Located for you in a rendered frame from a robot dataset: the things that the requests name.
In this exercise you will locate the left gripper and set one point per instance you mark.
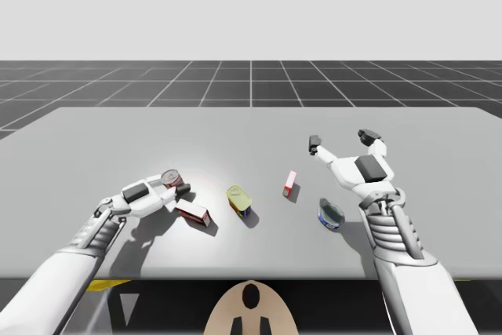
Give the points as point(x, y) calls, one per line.
point(147, 201)

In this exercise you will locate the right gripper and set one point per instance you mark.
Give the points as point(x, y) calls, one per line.
point(353, 174)

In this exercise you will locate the red and white can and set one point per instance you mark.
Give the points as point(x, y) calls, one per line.
point(172, 179)

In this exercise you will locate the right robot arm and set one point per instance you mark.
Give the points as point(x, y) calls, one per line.
point(408, 272)

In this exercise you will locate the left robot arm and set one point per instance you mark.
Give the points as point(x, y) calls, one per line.
point(51, 280)

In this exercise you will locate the blue flat can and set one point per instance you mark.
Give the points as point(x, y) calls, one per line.
point(331, 215)

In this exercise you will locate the green and blue rectangular can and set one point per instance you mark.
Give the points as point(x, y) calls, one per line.
point(240, 199)

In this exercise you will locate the dark red and white carton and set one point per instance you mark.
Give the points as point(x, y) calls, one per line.
point(192, 212)

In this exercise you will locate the small red and white carton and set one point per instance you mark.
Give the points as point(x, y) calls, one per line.
point(289, 183)

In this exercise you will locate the tan robot part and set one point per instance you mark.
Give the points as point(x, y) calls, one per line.
point(251, 311)

